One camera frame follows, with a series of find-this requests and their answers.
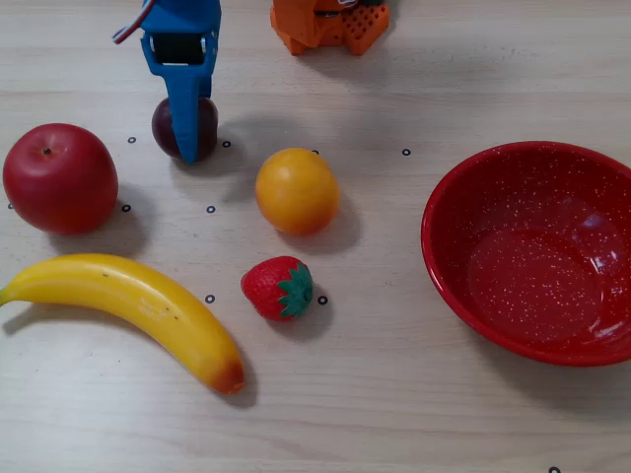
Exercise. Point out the red speckled bowl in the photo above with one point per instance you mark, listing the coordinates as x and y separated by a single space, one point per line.
532 261

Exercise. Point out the blue gripper with motor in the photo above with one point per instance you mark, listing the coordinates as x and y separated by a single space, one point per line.
178 49

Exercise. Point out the red apple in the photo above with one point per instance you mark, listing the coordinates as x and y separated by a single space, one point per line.
59 180

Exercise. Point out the red strawberry with green leaves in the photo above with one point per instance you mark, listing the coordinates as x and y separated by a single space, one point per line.
268 288

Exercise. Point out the orange fruit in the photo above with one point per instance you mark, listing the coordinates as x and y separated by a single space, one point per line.
297 192

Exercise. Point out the dark purple plum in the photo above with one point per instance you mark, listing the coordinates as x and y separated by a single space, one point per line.
209 125

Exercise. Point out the yellow banana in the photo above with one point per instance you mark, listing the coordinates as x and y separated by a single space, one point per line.
133 300

